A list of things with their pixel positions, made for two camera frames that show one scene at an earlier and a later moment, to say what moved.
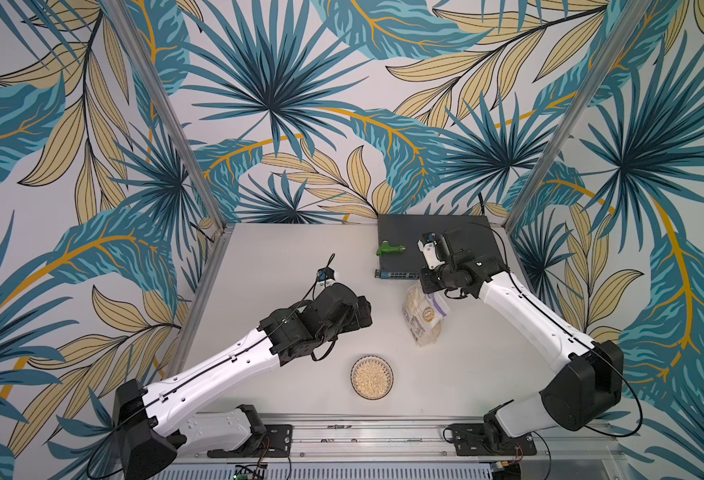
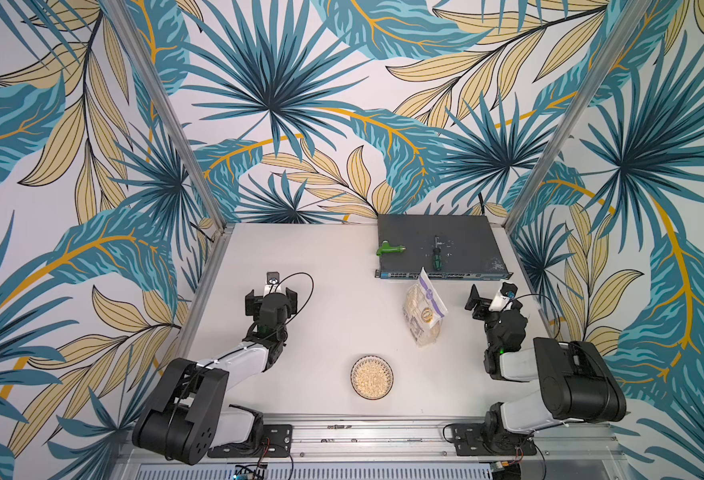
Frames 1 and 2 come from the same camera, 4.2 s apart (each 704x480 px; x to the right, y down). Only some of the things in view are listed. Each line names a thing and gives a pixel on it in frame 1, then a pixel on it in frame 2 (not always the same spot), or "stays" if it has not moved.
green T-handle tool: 387,248 stays
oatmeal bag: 424,313 stays
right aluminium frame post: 580,117 stays
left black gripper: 354,320 → 252,304
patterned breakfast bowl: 371,377 stays
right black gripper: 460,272 → 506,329
